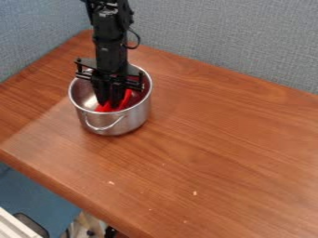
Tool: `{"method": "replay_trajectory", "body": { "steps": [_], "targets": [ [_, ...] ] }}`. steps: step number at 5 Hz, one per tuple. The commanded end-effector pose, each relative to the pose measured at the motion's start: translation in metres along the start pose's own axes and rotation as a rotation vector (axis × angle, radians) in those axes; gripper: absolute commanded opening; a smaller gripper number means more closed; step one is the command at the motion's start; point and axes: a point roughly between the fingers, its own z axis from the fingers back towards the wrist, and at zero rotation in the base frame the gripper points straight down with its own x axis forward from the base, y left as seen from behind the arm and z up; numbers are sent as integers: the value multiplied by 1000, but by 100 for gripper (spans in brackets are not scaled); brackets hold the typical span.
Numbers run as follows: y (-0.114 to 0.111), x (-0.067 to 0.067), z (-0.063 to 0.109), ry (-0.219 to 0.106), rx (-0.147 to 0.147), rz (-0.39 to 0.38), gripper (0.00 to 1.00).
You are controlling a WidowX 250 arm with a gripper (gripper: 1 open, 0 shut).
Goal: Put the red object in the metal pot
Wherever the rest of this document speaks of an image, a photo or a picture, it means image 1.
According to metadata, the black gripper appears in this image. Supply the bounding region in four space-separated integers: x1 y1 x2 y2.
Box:
75 38 144 108

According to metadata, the red plastic block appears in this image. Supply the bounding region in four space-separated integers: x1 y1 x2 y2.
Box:
95 89 133 112

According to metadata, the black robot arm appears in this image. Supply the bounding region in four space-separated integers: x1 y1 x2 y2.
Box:
75 0 144 109

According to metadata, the metal pot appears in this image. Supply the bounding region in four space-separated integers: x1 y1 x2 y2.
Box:
69 64 153 136

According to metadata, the black chair frame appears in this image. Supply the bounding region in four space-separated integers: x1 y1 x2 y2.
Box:
14 213 50 238

